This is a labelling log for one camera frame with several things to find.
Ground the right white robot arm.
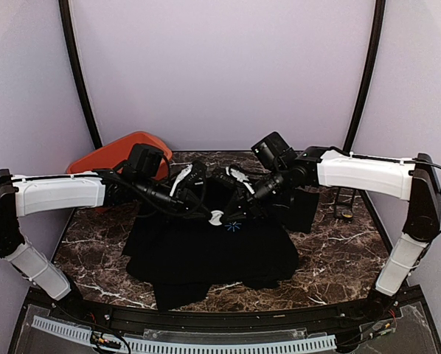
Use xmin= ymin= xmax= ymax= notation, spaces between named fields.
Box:
xmin=213 ymin=131 xmax=441 ymax=320

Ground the white slotted cable duct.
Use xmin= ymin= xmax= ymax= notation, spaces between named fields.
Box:
xmin=31 ymin=316 xmax=337 ymax=353

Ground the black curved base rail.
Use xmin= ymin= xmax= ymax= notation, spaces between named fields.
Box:
xmin=9 ymin=286 xmax=441 ymax=353

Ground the black t-shirt with blue logo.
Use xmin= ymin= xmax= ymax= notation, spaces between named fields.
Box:
xmin=122 ymin=189 xmax=320 ymax=311

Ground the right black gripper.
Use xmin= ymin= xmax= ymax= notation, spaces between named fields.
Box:
xmin=219 ymin=164 xmax=291 ymax=222

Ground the orange plastic tub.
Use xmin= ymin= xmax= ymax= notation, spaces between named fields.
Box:
xmin=66 ymin=131 xmax=173 ymax=174

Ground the black frame post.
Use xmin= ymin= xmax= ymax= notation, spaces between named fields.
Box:
xmin=343 ymin=0 xmax=386 ymax=152
xmin=58 ymin=0 xmax=103 ymax=149

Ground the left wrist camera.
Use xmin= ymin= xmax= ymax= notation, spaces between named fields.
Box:
xmin=169 ymin=160 xmax=206 ymax=197

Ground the right black frame post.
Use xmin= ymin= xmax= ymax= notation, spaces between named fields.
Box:
xmin=343 ymin=0 xmax=386 ymax=152

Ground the left black frame post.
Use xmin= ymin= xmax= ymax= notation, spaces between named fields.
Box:
xmin=58 ymin=0 xmax=103 ymax=149

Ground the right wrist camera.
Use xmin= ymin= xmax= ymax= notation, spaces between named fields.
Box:
xmin=212 ymin=167 xmax=252 ymax=192

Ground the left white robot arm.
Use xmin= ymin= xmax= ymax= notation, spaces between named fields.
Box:
xmin=0 ymin=144 xmax=213 ymax=322

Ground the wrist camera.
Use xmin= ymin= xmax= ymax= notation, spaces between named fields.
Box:
xmin=212 ymin=167 xmax=252 ymax=192
xmin=169 ymin=160 xmax=206 ymax=197

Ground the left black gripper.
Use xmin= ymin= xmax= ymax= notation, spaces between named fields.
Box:
xmin=136 ymin=175 xmax=213 ymax=224

